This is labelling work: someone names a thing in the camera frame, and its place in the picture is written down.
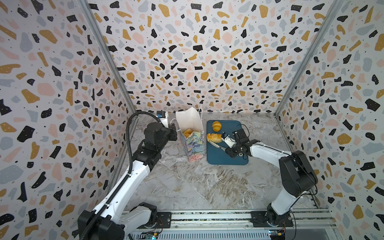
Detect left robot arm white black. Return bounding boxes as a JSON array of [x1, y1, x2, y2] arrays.
[[78, 122, 178, 240]]

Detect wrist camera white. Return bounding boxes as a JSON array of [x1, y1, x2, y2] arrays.
[[222, 135, 236, 148], [156, 111, 169, 128]]

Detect floral paper bag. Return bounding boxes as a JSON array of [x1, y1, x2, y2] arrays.
[[171, 107, 205, 162]]

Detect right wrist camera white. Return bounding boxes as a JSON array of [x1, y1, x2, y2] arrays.
[[222, 135, 236, 148]]

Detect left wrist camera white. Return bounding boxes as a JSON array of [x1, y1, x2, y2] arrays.
[[156, 111, 169, 128]]

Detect twisted glazed pastry bread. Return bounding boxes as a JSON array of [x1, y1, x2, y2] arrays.
[[207, 133, 223, 143]]

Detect small striped bun top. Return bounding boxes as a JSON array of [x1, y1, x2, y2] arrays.
[[212, 121, 222, 132]]

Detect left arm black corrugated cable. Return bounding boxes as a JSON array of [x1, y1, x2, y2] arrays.
[[79, 111, 161, 240]]

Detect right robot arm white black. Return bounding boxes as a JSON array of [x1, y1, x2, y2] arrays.
[[222, 129, 318, 227]]

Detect metal tongs cream tips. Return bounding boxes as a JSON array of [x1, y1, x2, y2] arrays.
[[209, 133, 228, 152]]

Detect teal rectangular tray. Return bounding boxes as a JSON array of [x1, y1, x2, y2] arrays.
[[206, 120, 249, 166]]

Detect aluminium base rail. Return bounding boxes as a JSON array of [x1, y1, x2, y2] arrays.
[[117, 209, 342, 240]]

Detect striped croissant bread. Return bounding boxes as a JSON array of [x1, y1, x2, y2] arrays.
[[183, 129, 194, 138]]

